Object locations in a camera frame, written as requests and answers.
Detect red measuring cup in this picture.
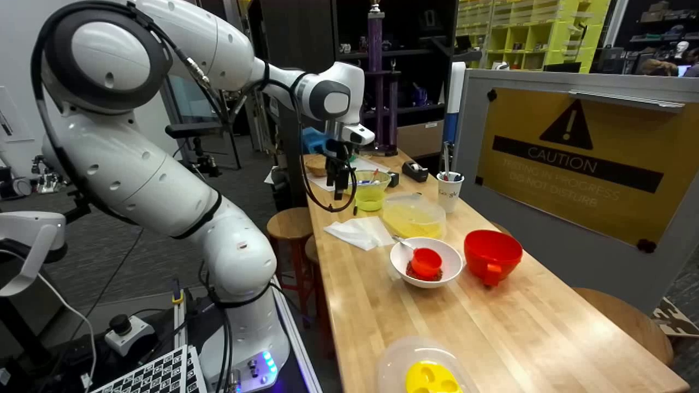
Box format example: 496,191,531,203
406,248,440,282

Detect clear white straw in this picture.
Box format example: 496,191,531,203
440,130,452,173

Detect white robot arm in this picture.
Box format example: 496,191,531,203
31,0,373,392

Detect clear container yellow contents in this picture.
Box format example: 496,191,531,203
380,199,445,238

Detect checkerboard calibration board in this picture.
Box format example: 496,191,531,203
92,345,208,393

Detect yellow-green plastic bowl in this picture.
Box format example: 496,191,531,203
337,170,389,213

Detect white paper napkins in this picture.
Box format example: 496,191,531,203
325,217,393,251

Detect black small box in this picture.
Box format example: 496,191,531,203
402,163,428,183

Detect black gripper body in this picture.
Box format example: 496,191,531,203
325,140,351,183

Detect white paper cup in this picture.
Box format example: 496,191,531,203
436,170,462,213

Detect white ceramic bowl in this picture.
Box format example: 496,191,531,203
389,238,464,288

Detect emergency stop button box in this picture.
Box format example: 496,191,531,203
104,315,155,357

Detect purple pole stand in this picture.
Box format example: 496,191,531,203
366,0,399,158

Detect yellow shelving unit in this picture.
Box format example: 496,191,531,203
454,0,610,74

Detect wooden stool near robot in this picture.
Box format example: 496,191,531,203
267,208,312,308

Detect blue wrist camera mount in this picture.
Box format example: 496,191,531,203
301,128,328,154

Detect orange plastic bowl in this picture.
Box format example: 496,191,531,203
462,229,523,287

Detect yellow caution sign board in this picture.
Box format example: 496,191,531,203
475,88,699,250

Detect clear lidded container yellow toy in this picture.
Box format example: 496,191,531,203
375,337,479,393

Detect wicker basket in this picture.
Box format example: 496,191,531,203
304,154,339,177

